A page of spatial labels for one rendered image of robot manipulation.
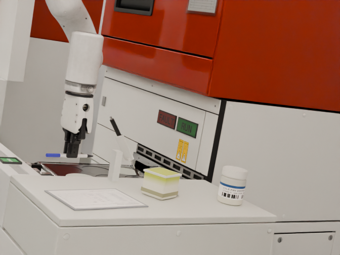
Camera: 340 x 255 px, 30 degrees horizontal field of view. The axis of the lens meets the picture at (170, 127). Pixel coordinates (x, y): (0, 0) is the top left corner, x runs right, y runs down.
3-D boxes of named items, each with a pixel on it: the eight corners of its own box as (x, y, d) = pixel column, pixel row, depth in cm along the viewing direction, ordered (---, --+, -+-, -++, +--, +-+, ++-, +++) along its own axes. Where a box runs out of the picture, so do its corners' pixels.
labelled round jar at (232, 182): (231, 198, 178) (238, 165, 176) (247, 206, 172) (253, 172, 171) (211, 198, 174) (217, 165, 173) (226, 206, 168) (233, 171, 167)
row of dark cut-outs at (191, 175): (137, 150, 233) (138, 143, 233) (203, 184, 197) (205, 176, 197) (135, 150, 233) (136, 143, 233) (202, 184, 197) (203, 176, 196)
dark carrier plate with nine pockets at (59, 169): (132, 168, 227) (132, 166, 226) (182, 197, 198) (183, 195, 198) (41, 165, 208) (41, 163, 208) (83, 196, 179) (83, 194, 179)
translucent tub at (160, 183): (155, 190, 172) (159, 166, 171) (177, 198, 168) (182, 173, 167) (139, 193, 166) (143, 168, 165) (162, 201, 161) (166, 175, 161)
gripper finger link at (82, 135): (90, 132, 162) (80, 143, 166) (83, 108, 166) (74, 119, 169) (86, 132, 161) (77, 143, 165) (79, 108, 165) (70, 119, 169)
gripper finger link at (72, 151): (85, 136, 166) (81, 160, 167) (79, 133, 169) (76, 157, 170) (74, 135, 164) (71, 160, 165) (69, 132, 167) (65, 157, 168)
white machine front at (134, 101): (96, 158, 267) (111, 65, 261) (204, 223, 199) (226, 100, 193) (89, 158, 265) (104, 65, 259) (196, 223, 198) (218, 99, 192)
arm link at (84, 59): (69, 77, 171) (61, 80, 162) (76, 29, 169) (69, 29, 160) (99, 83, 171) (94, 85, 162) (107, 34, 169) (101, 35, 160)
